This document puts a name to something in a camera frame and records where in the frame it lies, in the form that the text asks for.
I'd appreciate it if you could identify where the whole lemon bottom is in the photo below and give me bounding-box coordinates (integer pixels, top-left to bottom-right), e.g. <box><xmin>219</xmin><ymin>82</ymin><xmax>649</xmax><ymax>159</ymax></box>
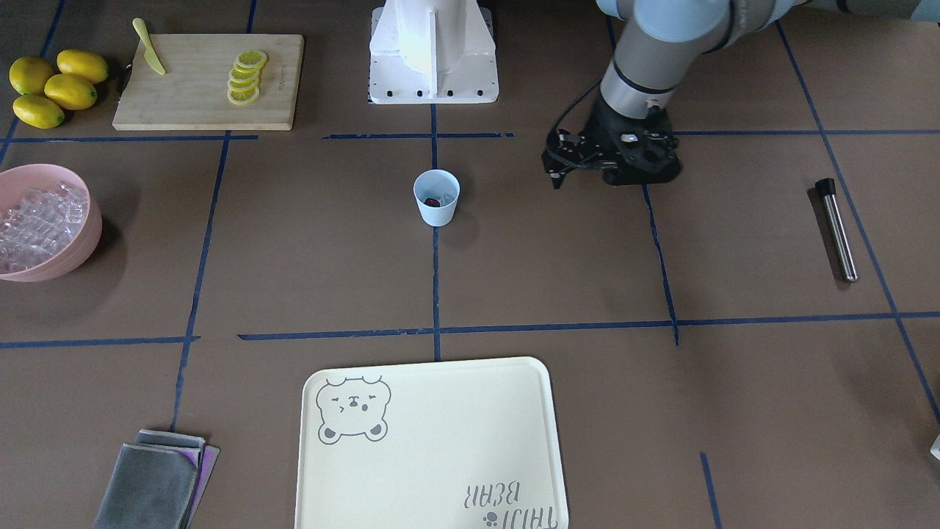
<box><xmin>11</xmin><ymin>95</ymin><xmax>66</xmax><ymax>129</ymax></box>

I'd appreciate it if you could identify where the cream bear serving tray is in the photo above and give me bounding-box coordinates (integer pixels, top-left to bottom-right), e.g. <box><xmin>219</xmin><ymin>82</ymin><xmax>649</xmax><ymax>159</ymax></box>
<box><xmin>293</xmin><ymin>357</ymin><xmax>570</xmax><ymax>528</ymax></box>

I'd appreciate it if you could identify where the clear ice cube pile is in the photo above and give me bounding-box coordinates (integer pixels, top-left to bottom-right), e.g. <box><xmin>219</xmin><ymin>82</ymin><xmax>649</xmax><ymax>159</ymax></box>
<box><xmin>1</xmin><ymin>181</ymin><xmax>90</xmax><ymax>274</ymax></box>

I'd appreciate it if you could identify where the bamboo cutting board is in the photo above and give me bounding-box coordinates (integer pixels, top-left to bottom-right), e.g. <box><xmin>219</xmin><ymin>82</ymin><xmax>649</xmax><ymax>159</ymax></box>
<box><xmin>113</xmin><ymin>34</ymin><xmax>305</xmax><ymax>131</ymax></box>

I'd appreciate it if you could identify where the steel muddler black tip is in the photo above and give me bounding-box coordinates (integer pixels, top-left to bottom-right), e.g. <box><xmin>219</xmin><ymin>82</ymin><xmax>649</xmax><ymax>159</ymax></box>
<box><xmin>814</xmin><ymin>178</ymin><xmax>859</xmax><ymax>284</ymax></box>

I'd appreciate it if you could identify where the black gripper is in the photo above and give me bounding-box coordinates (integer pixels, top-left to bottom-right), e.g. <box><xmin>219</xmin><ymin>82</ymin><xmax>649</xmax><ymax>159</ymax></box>
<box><xmin>543</xmin><ymin>96</ymin><xmax>682</xmax><ymax>190</ymax></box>

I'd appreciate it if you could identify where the whole lemon top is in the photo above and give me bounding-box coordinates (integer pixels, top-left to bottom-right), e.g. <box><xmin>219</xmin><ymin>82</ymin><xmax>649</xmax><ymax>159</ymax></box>
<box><xmin>9</xmin><ymin>56</ymin><xmax>57</xmax><ymax>95</ymax></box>
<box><xmin>56</xmin><ymin>49</ymin><xmax>109</xmax><ymax>84</ymax></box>

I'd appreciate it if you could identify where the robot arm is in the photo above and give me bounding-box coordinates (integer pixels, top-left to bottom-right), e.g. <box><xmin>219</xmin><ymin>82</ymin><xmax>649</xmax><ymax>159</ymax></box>
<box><xmin>541</xmin><ymin>1</ymin><xmax>800</xmax><ymax>190</ymax></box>

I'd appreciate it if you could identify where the light blue plastic cup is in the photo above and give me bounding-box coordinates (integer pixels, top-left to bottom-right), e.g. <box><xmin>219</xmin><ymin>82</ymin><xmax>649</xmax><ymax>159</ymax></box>
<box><xmin>413</xmin><ymin>170</ymin><xmax>461</xmax><ymax>227</ymax></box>

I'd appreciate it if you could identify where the whole lemon middle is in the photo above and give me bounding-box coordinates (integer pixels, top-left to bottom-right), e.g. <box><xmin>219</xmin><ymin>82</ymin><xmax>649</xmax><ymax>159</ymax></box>
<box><xmin>43</xmin><ymin>73</ymin><xmax>98</xmax><ymax>111</ymax></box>

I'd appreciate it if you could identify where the lemon slices row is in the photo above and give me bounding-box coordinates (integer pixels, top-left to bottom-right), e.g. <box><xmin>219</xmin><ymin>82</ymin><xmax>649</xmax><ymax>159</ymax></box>
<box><xmin>226</xmin><ymin>49</ymin><xmax>268</xmax><ymax>107</ymax></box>

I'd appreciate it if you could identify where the pink bowl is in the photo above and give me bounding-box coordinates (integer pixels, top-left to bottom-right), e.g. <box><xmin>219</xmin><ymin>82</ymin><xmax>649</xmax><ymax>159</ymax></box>
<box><xmin>1</xmin><ymin>164</ymin><xmax>103</xmax><ymax>282</ymax></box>

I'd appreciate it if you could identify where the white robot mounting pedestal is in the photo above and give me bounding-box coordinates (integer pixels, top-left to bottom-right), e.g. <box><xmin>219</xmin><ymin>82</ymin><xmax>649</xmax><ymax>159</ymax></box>
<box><xmin>367</xmin><ymin>1</ymin><xmax>499</xmax><ymax>105</ymax></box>

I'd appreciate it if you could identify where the purple folded cloth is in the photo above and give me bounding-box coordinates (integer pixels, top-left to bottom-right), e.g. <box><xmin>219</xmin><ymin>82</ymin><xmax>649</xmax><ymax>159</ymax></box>
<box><xmin>179</xmin><ymin>445</ymin><xmax>220</xmax><ymax>528</ymax></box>

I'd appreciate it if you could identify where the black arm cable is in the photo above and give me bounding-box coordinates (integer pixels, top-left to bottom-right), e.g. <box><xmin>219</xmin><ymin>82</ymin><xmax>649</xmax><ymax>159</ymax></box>
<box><xmin>551</xmin><ymin>79</ymin><xmax>603</xmax><ymax>140</ymax></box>

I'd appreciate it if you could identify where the grey folded cloth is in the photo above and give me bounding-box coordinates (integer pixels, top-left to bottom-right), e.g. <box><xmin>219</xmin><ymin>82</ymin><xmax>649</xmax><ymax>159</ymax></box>
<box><xmin>94</xmin><ymin>429</ymin><xmax>206</xmax><ymax>528</ymax></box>

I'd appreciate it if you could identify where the whole lemon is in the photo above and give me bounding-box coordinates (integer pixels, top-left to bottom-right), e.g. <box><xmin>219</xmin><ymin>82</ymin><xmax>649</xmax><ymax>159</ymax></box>
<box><xmin>9</xmin><ymin>56</ymin><xmax>57</xmax><ymax>95</ymax></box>
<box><xmin>56</xmin><ymin>49</ymin><xmax>109</xmax><ymax>84</ymax></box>
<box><xmin>11</xmin><ymin>95</ymin><xmax>66</xmax><ymax>129</ymax></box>
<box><xmin>43</xmin><ymin>73</ymin><xmax>98</xmax><ymax>111</ymax></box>

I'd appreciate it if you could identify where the yellow-green plastic knife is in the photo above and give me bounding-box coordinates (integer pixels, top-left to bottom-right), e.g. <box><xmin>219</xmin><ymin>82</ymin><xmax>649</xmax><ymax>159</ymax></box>
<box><xmin>132</xmin><ymin>18</ymin><xmax>167</xmax><ymax>75</ymax></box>

